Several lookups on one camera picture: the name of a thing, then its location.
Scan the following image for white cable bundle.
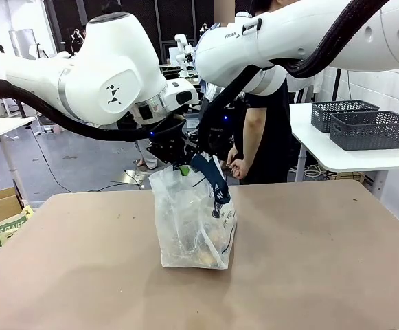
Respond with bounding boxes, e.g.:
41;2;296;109
301;164;336;180

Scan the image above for person's right hand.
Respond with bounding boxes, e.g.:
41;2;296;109
228;156;252;179

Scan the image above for clear shopping bag navy handles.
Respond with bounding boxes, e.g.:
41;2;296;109
149;153;238;271

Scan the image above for brown packaged snack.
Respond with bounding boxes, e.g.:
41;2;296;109
185;219;228;269

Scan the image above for green print white carton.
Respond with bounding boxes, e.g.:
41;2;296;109
0;205;35;247

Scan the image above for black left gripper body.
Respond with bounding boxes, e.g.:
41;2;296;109
146;133;199;166

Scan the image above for metal mannequin base plate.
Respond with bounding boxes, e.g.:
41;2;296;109
122;168;152;186

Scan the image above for person in black T-shirt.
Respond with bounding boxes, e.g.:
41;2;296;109
233;0;293;185

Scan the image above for grey panel screen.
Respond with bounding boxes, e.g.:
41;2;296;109
8;29;37;59

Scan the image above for white side table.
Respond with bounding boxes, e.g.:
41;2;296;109
0;116;37;204
288;102;399;200

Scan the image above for black left arm cable sleeve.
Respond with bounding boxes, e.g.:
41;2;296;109
0;79;186;144

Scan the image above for brown cardboard box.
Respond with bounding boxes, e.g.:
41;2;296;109
0;187;25;232

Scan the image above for dark grey plastic basket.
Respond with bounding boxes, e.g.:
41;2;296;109
328;109;399;151
310;99;381;133

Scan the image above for person's right forearm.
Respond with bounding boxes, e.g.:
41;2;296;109
243;106;267;166

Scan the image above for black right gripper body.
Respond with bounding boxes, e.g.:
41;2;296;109
198;109;235;160

